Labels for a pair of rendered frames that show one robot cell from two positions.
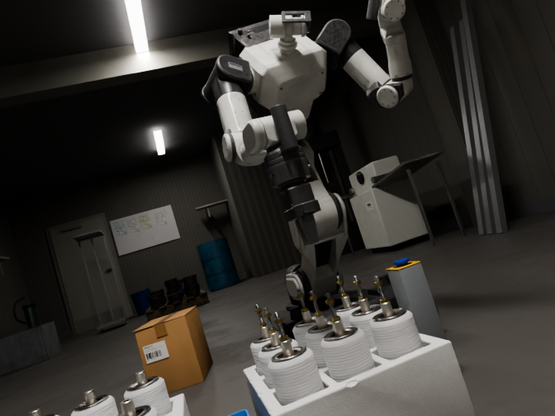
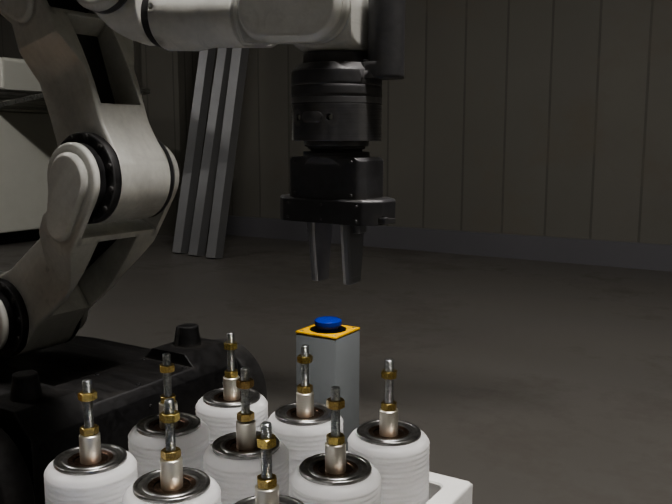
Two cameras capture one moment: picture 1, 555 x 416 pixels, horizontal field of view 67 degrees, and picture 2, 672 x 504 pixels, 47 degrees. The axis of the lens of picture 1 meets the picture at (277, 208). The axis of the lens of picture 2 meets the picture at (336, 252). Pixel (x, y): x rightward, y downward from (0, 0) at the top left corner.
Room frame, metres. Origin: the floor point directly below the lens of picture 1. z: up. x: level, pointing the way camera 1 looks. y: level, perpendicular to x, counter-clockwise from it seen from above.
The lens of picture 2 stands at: (0.35, 0.48, 0.59)
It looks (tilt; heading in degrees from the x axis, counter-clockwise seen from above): 8 degrees down; 316
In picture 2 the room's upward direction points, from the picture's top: straight up
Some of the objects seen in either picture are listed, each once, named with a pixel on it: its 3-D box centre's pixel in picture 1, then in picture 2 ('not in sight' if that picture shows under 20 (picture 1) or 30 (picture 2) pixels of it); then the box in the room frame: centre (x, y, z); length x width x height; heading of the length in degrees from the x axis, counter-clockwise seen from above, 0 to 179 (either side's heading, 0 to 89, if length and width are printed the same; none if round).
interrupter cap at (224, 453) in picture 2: (323, 327); (246, 445); (1.02, -0.02, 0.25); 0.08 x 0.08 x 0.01
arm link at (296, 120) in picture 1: (283, 137); (352, 39); (0.89, -0.06, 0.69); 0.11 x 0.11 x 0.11; 18
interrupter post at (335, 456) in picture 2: (339, 328); (335, 457); (0.90, -0.05, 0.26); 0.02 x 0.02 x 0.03
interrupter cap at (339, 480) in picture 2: (340, 334); (335, 469); (0.90, -0.05, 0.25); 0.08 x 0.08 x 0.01
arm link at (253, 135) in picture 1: (266, 135); (299, 12); (0.93, -0.03, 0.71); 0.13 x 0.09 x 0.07; 18
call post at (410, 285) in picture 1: (421, 321); (327, 431); (1.16, -0.28, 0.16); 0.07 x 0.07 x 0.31; 15
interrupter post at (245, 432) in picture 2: (320, 322); (246, 434); (1.02, -0.02, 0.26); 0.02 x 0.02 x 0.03
